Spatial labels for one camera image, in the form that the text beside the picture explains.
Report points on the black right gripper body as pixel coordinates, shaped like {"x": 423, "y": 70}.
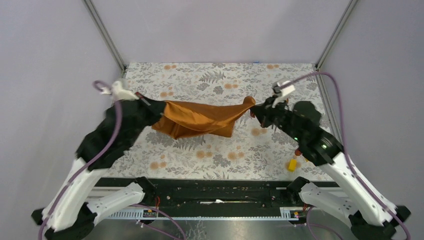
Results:
{"x": 279, "y": 116}

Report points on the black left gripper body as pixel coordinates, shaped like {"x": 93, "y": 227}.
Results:
{"x": 150, "y": 114}

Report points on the orange cloth napkin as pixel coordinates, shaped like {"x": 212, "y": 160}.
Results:
{"x": 183, "y": 119}

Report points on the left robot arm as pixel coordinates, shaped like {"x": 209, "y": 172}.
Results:
{"x": 70, "y": 216}

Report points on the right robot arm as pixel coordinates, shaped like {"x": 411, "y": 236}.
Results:
{"x": 368, "y": 214}

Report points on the yellow toy block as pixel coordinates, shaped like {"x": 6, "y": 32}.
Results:
{"x": 292, "y": 165}

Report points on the floral tablecloth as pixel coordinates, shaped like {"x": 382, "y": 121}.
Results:
{"x": 251, "y": 153}

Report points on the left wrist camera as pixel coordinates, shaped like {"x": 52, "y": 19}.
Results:
{"x": 117, "y": 91}

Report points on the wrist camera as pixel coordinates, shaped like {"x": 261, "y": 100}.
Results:
{"x": 282, "y": 89}
{"x": 117, "y": 91}

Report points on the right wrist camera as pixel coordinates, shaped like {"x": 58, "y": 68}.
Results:
{"x": 282, "y": 89}

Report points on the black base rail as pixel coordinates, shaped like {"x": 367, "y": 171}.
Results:
{"x": 194, "y": 199}

